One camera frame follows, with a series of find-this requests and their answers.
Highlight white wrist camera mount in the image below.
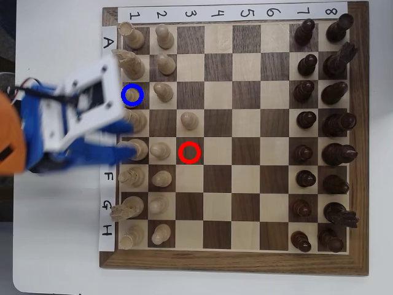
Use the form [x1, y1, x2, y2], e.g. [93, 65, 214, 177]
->
[41, 55, 123, 153]

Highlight dark wooden bishop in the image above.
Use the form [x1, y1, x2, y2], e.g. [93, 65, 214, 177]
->
[322, 174, 350, 195]
[321, 81, 349, 105]

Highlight dark wooden rook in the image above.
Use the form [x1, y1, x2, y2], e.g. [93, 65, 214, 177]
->
[317, 227, 345, 253]
[325, 13, 354, 44]

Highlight light wooden king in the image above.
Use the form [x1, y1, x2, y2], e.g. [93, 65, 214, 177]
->
[121, 138, 149, 162]

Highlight red white black servo wire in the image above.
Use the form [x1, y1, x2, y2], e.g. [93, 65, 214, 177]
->
[14, 78, 42, 99]

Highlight dark wooden queen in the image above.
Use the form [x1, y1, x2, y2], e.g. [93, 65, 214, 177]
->
[321, 112, 357, 138]

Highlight light wooden knight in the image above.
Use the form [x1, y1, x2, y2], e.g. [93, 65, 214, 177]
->
[110, 49, 146, 80]
[110, 196, 145, 222]

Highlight light wooden pawn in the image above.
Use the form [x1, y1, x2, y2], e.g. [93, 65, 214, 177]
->
[180, 112, 200, 130]
[155, 23, 175, 50]
[153, 82, 174, 103]
[149, 195, 170, 215]
[157, 53, 177, 76]
[152, 170, 173, 187]
[151, 223, 172, 246]
[149, 143, 171, 160]

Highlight white letter label strip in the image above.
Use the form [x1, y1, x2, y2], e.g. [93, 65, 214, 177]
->
[98, 25, 118, 252]

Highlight light wooden queen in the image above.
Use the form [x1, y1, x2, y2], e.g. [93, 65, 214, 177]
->
[122, 109, 147, 133]

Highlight dark wooden knight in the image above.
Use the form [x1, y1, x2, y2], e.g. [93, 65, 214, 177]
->
[323, 202, 360, 229]
[322, 41, 359, 79]

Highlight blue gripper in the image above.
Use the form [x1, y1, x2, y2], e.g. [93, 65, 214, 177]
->
[21, 83, 138, 173]

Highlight dark wooden king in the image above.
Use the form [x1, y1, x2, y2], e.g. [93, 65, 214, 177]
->
[321, 143, 359, 167]

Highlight black camera cable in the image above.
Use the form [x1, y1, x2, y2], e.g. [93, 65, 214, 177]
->
[18, 87, 80, 102]

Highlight wooden chessboard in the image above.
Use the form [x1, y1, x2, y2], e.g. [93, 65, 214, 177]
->
[99, 1, 369, 277]

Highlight white number label strip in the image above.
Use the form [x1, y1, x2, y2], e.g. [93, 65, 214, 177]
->
[117, 2, 348, 23]

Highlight dark wooden pawn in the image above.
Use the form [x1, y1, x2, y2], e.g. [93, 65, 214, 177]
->
[294, 18, 316, 47]
[296, 110, 317, 130]
[290, 230, 312, 253]
[293, 80, 315, 104]
[294, 144, 314, 163]
[297, 53, 318, 77]
[290, 199, 313, 218]
[295, 170, 317, 188]

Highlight black camera circuit board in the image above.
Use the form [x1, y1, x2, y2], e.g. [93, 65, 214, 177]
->
[76, 82, 107, 111]

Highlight light wooden bishop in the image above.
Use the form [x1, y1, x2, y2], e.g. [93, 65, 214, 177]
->
[122, 87, 144, 107]
[118, 167, 145, 188]

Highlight light wooden rook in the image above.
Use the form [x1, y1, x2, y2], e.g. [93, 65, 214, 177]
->
[119, 21, 146, 50]
[119, 225, 145, 250]

